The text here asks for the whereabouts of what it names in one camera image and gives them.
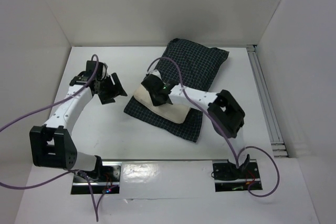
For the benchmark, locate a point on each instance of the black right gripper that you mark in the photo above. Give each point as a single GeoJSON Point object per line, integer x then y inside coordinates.
{"type": "Point", "coordinates": [151, 94]}

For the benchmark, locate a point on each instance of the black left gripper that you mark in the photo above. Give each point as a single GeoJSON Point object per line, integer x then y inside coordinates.
{"type": "Point", "coordinates": [115, 89]}

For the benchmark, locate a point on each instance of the cream white pillow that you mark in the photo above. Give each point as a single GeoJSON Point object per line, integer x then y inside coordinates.
{"type": "Point", "coordinates": [174, 113]}

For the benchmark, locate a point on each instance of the dark checkered pillowcase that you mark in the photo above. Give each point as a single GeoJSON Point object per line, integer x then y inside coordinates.
{"type": "Point", "coordinates": [199, 66]}

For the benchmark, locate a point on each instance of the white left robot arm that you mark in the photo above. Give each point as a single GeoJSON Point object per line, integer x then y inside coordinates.
{"type": "Point", "coordinates": [51, 143]}

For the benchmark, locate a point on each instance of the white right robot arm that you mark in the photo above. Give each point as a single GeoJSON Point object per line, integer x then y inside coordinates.
{"type": "Point", "coordinates": [173, 102]}

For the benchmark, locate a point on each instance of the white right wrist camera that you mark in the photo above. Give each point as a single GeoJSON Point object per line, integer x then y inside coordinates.
{"type": "Point", "coordinates": [155, 72]}

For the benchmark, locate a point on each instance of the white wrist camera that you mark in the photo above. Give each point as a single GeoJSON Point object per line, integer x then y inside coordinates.
{"type": "Point", "coordinates": [155, 72]}
{"type": "Point", "coordinates": [104, 71]}

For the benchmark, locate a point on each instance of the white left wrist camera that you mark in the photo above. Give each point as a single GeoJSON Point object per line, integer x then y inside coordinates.
{"type": "Point", "coordinates": [104, 71]}

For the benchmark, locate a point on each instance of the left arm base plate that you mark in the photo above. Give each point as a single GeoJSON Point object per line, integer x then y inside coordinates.
{"type": "Point", "coordinates": [108, 182]}

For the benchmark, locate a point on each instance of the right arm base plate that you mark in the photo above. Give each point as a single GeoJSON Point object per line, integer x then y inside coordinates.
{"type": "Point", "coordinates": [226, 179]}

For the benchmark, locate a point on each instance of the aluminium frame rail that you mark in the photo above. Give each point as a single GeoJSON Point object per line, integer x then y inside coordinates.
{"type": "Point", "coordinates": [276, 139]}

